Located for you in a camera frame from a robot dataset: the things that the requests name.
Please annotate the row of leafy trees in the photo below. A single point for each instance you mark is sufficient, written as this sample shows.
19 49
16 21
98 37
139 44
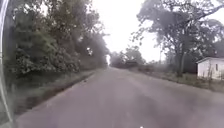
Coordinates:
46 46

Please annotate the large spreading tree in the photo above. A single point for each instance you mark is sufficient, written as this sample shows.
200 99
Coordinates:
181 36

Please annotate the distant clump of trees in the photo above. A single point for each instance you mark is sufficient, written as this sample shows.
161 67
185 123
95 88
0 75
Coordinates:
131 58

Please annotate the white building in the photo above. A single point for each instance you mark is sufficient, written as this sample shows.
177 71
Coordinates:
209 68

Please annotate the grey asphalt road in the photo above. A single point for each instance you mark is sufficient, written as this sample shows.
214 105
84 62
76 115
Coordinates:
123 100

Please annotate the grass verge with bushes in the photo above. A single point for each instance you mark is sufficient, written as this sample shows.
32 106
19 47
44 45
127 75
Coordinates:
186 80

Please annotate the grass verge with leaf litter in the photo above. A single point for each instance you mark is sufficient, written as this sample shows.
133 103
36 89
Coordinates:
43 91

